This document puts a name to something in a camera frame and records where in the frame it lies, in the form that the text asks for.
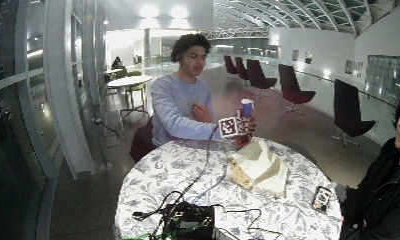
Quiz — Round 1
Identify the blue bottle with white cap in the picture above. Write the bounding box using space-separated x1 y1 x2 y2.
240 98 256 118

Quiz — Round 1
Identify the white marker cube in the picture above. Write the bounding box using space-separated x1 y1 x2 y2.
218 116 242 139

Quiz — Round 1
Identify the person in light blue sweater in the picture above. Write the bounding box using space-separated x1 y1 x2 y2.
148 32 224 148

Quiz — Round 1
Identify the white and beige folded cloth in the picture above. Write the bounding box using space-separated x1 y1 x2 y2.
226 138 291 198

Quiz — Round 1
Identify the dark red swivel chair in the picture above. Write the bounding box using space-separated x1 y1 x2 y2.
330 78 377 148
278 63 318 116
246 58 279 98
223 54 240 80
234 56 251 87

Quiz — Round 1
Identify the dark seat chair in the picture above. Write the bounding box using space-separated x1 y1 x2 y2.
129 116 159 164

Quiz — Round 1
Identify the green chair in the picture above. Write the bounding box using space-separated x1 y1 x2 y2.
125 70 148 110

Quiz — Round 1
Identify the floral blue white tablecloth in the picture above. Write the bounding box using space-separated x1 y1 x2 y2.
114 136 344 240

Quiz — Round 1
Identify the white round table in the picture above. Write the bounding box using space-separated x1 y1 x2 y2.
106 74 155 122

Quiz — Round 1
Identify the black smartphone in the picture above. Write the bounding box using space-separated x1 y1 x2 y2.
310 185 335 214

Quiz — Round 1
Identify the black electronics box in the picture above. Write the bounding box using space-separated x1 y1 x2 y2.
160 202 218 240

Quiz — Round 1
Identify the white curved column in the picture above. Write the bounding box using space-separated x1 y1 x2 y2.
42 0 97 178

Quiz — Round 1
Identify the long black cable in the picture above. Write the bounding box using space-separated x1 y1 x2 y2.
131 123 222 222

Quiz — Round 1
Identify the thin grey cable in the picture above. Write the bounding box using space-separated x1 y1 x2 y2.
191 159 231 204

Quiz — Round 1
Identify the black floor cable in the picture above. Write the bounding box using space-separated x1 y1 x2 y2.
93 117 122 139

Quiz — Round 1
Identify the thin black looped cable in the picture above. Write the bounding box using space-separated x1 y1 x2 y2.
215 207 286 238

